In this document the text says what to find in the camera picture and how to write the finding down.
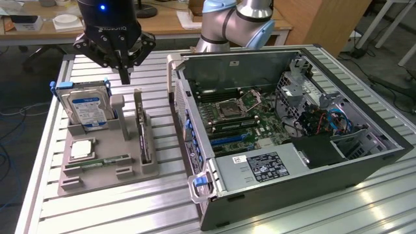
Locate silver metal disk bay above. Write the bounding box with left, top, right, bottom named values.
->
left=275, top=55, right=329, bottom=122

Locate CPU socket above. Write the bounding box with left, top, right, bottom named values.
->
left=216, top=98, right=248, bottom=120

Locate metal socket cover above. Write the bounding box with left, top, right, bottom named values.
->
left=239, top=89, right=263, bottom=112

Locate black RAM stick with label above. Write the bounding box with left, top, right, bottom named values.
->
left=211, top=118, right=257, bottom=134

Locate white paper stack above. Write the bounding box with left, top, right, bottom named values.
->
left=176, top=11, right=204, bottom=30

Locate open black PC case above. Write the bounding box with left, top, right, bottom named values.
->
left=165, top=47, right=416, bottom=232

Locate white round holder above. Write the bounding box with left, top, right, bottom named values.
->
left=52, top=14, right=84, bottom=33

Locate black power connector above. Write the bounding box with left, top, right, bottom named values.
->
left=283, top=109, right=325, bottom=137

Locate green motherboard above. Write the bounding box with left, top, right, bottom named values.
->
left=191, top=81, right=293, bottom=158

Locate grey metal drive bracket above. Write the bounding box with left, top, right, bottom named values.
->
left=328, top=126, right=391, bottom=160

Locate black RAM slot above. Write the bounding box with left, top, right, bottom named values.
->
left=211, top=128, right=251, bottom=138
left=197, top=94, right=244, bottom=103
left=196, top=87, right=243, bottom=96

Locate blue floor cable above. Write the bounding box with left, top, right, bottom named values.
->
left=0, top=114, right=27, bottom=208

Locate silver chipset heat sink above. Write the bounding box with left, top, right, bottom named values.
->
left=257, top=138, right=277, bottom=149

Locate hard disk with blue bracket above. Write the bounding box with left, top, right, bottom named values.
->
left=48, top=77, right=113, bottom=134

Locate green RAM stick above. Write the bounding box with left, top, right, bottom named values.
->
left=64, top=156, right=129, bottom=170

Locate grey power supply unit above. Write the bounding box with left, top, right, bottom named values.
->
left=212, top=142, right=309, bottom=193

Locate white box with red button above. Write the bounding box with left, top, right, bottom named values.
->
left=344, top=31, right=364, bottom=53

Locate red wire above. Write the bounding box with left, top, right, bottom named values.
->
left=317, top=112, right=345, bottom=134

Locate blue wire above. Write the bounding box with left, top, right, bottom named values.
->
left=327, top=108, right=355, bottom=134

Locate graphics card with silver bracket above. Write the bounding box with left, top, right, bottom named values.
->
left=133, top=88, right=155, bottom=165

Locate black round lamp base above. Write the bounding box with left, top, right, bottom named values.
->
left=135, top=0, right=159, bottom=19

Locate white metal table frame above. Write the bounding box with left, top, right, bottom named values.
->
left=356, top=0, right=416, bottom=66

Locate light wooden desk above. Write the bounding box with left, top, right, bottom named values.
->
left=116, top=0, right=293, bottom=47
left=0, top=0, right=117, bottom=53

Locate wooden cabinet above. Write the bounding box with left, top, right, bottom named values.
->
left=272, top=0, right=373, bottom=57

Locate grey plastic parts rack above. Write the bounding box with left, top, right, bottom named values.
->
left=57, top=94, right=160, bottom=196

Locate white box with black lid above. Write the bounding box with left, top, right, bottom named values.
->
left=9, top=15, right=44, bottom=32

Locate brown cardboard box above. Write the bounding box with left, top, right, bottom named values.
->
left=188, top=0, right=205, bottom=22

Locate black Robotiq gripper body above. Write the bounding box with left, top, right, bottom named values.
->
left=77, top=0, right=144, bottom=69

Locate silver CPU chip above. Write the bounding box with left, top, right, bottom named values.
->
left=71, top=140, right=93, bottom=161

